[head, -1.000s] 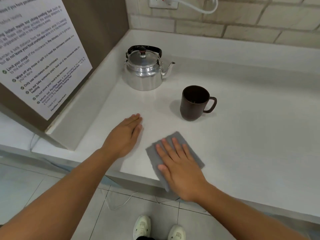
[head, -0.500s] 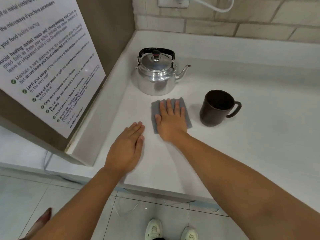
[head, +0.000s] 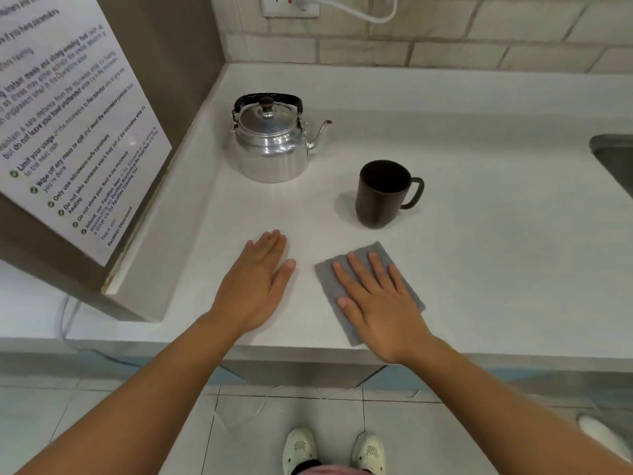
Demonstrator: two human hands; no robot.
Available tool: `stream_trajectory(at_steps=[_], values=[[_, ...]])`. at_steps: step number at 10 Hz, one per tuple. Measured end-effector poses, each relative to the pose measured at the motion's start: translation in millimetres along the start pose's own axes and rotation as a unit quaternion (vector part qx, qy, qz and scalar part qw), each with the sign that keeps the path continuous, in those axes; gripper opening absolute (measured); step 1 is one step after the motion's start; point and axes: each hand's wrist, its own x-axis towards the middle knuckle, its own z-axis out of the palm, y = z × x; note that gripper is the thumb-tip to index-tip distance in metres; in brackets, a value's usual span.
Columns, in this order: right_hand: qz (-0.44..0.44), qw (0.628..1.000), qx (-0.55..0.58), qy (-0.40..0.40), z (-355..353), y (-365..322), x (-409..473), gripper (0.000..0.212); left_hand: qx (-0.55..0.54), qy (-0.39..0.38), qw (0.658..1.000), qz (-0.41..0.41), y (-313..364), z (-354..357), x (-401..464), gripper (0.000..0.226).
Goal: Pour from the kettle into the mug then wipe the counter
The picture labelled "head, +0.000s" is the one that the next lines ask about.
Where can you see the person's left white shoe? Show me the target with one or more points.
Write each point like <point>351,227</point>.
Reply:
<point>299,447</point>

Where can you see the person's right hand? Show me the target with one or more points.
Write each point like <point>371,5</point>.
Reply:
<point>383,316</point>

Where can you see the person's right white shoe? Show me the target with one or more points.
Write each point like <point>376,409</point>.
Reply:
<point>370,452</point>

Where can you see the silver kettle lid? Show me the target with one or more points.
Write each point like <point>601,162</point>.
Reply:
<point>267,121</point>

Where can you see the white printed notice sign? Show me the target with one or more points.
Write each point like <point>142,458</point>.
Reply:
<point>74,128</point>

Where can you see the silver metal kettle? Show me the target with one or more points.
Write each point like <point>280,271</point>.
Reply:
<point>271,153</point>

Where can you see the dark brown mug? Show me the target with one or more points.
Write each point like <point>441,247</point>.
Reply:
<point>378,202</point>

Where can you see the person's left hand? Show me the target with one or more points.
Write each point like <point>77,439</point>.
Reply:
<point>250,286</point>

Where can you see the person's right thumb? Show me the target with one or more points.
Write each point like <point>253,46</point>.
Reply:
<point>347,308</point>

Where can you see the person's white shoe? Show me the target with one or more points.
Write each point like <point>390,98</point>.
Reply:
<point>370,452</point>
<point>299,447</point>

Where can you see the pink clothing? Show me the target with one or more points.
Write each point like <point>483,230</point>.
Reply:
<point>331,470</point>

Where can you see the grey cleaning cloth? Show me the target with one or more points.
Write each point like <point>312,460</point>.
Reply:
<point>329,279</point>

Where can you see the person's left thumb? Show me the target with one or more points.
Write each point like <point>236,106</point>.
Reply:
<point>285,273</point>

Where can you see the person's right little finger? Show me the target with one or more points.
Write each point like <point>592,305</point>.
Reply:
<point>399,281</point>

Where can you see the person's right middle finger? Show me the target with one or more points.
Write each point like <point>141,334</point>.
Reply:
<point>360,269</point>

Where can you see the steel sink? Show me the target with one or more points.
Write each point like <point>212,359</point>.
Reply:
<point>615,160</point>

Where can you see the brown cabinet side panel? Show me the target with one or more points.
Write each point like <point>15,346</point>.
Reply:
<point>173,59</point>

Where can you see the person's left forearm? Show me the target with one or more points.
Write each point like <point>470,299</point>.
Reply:
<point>148,405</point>

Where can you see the white wall socket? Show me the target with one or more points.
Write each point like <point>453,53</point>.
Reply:
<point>277,4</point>

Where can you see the person's right forearm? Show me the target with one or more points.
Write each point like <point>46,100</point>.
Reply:
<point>499,410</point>

